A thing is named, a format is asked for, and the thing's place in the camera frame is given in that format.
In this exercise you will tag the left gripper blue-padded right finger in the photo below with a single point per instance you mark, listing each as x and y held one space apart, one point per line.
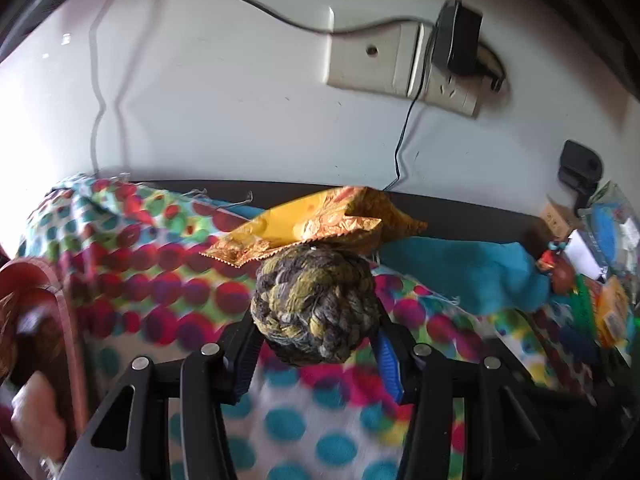
392 346

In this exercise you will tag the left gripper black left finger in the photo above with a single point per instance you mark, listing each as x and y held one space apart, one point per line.
240 343

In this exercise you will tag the woven rope ball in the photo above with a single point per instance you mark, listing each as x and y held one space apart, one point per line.
314 304

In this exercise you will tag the clear plastic wrap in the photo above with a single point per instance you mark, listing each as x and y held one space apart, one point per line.
35 419

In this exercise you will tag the blue towel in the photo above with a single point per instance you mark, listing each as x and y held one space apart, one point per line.
486 277

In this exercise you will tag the polka dot cloth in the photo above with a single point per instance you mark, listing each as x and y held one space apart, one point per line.
133 260

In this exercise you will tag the yellow foil snack packet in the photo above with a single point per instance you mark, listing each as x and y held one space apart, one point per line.
354 218

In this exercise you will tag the brown figurine toy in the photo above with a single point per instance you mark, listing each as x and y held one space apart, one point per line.
560 271

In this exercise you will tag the red round tray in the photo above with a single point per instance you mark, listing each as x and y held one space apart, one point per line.
39 334

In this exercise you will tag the clear plastic bag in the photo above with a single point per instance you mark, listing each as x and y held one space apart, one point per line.
614 227

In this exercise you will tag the black webcam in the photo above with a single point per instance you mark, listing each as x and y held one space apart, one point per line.
581 170

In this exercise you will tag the black power adapter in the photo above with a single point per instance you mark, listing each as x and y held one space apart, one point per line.
457 38

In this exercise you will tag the white wall socket plate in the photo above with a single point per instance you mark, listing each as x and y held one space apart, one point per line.
389 60

